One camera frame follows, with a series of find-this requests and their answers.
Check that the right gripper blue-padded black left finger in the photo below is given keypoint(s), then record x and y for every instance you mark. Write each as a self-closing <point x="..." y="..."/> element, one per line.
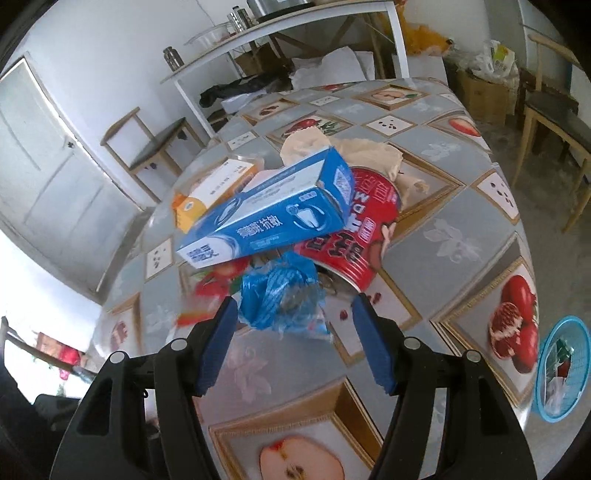
<point x="106" y="437"/>

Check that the orange white medicine box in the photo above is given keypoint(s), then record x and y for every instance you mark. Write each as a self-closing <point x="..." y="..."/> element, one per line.
<point x="203" y="191"/>

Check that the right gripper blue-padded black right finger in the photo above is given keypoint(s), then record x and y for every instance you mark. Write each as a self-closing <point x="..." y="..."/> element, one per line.
<point x="482" y="437"/>

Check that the black cloth under table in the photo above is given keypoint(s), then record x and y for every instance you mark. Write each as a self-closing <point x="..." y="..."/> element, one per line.
<point x="252" y="84"/>

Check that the fruit-pattern tablecloth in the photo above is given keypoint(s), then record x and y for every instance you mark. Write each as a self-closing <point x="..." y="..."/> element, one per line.
<point x="452" y="268"/>

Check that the red snack bag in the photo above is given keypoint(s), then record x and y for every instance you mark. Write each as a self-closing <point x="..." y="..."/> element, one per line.
<point x="205" y="290"/>

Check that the wooden chair by door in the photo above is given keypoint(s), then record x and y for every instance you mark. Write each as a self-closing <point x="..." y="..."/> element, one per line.
<point x="153" y="150"/>

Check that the crumpled beige paper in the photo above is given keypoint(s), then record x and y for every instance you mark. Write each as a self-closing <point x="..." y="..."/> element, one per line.
<point x="382" y="157"/>

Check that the wooden chair right side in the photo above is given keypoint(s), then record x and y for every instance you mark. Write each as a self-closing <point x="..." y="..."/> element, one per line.
<point x="542" y="108"/>

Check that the cardboard box on floor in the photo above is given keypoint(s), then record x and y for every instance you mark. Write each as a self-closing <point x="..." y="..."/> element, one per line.
<point x="485" y="101"/>

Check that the blue toothpaste box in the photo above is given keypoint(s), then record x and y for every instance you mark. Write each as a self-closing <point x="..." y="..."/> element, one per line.
<point x="311" y="198"/>

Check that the red milk drink can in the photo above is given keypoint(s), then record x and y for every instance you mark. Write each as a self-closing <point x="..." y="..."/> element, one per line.
<point x="356" y="252"/>

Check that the white door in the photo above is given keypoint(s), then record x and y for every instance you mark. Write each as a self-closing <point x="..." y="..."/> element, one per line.
<point x="57" y="204"/>

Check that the blue plastic trash basket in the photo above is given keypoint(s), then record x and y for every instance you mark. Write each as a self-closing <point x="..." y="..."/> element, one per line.
<point x="563" y="369"/>

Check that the dark glass jar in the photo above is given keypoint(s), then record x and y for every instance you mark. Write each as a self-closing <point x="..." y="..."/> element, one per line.
<point x="172" y="58"/>

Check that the silver rice cooker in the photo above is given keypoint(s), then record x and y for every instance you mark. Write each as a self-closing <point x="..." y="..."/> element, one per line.
<point x="264" y="10"/>

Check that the white side table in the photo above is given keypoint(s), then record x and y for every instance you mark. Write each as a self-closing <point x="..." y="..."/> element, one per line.
<point x="274" y="30"/>

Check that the blue plastic wrapper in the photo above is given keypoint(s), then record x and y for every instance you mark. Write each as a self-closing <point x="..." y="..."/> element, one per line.
<point x="285" y="296"/>

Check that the grey refrigerator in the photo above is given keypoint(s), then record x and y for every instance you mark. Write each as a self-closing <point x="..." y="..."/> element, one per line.
<point x="512" y="22"/>

